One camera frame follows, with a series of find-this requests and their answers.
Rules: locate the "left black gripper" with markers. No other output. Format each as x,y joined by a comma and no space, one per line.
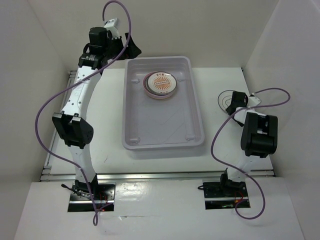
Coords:
132,52

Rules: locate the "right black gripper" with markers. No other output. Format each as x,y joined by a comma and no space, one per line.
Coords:
227,110

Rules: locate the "orange sunburst pattern plate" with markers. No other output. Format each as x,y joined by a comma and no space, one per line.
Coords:
162,82

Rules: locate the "white plate red characters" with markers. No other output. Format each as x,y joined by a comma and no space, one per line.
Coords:
147,86

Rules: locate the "lavender plastic plate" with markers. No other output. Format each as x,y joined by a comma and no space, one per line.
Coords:
153,95

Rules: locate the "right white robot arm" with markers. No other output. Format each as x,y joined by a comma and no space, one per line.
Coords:
258,140

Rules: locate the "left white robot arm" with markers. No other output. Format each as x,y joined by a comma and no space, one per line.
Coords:
72,126

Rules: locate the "lavender plastic bin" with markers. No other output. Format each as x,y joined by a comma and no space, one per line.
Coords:
158,124

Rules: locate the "white plate black outline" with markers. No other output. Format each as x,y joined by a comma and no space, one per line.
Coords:
224,100

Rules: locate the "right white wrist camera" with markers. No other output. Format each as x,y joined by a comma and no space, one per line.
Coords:
253,101

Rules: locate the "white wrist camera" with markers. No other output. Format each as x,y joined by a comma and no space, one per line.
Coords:
112,28
253,101

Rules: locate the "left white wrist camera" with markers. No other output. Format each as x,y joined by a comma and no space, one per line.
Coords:
112,28

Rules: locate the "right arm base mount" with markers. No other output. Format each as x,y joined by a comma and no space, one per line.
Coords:
224,194

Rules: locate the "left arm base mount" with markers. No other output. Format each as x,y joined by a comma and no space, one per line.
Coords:
80,201

